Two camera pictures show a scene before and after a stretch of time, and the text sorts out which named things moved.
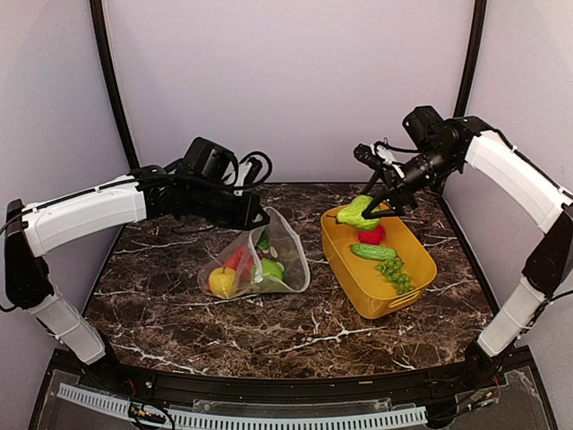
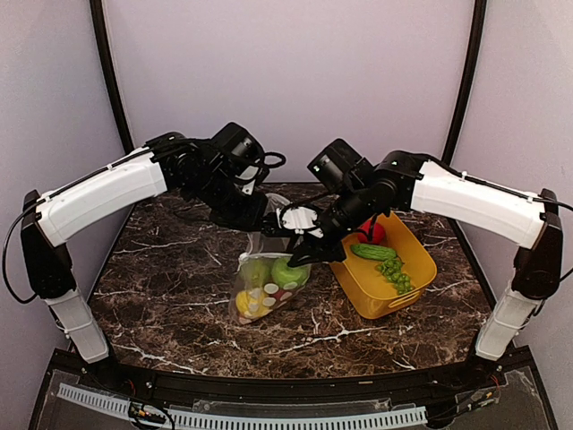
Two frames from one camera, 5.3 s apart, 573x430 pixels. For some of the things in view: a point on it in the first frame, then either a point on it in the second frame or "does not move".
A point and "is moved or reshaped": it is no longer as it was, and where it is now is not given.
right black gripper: (398, 192) -> (311, 245)
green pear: (352, 214) is moved or reshaped
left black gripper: (245, 219) does not move
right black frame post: (476, 36) does not move
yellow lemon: (223, 282) -> (249, 302)
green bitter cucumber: (374, 252) does not move
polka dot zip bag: (265, 260) is moved or reshaped
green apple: (272, 268) -> (283, 273)
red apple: (372, 236) does not move
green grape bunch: (391, 270) does not move
